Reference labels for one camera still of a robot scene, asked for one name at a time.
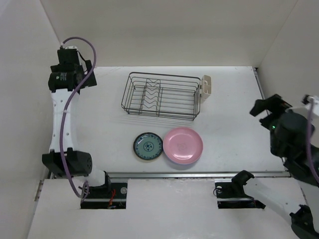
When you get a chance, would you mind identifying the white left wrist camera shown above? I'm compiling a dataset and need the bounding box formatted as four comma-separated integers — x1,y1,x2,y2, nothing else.
64,45,78,50

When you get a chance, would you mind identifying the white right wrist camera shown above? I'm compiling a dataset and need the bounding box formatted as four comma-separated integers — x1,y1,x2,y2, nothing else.
302,95,319,107

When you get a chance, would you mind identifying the pink plate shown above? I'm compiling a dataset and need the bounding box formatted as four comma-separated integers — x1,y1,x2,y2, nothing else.
163,127,203,159

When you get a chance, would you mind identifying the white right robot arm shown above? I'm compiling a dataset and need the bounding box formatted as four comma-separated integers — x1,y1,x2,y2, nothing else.
231,94,319,239

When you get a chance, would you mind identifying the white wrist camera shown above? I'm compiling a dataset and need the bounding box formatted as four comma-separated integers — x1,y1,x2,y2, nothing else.
64,45,78,50
302,95,319,107

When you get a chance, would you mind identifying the wire dish rack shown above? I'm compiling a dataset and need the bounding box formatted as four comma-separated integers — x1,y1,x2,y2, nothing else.
121,72,201,121

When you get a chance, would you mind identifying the aluminium front rail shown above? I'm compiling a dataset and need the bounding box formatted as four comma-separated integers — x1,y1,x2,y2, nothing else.
108,171,290,179

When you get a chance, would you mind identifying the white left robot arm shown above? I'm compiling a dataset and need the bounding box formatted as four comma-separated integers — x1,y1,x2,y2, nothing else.
42,46,112,198

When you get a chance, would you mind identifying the blue plate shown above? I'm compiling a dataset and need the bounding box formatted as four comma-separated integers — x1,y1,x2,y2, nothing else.
168,157,199,165

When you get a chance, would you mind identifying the white cutlery holder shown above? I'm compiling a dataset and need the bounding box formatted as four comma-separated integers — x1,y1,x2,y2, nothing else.
200,75,212,103

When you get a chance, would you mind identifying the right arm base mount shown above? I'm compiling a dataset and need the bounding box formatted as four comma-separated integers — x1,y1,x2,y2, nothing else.
213,181,266,209

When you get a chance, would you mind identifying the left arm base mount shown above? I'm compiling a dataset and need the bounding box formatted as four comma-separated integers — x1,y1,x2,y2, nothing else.
80,181,128,210

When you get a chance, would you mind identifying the teal patterned plate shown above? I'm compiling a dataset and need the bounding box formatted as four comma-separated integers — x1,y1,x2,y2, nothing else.
133,132,163,161

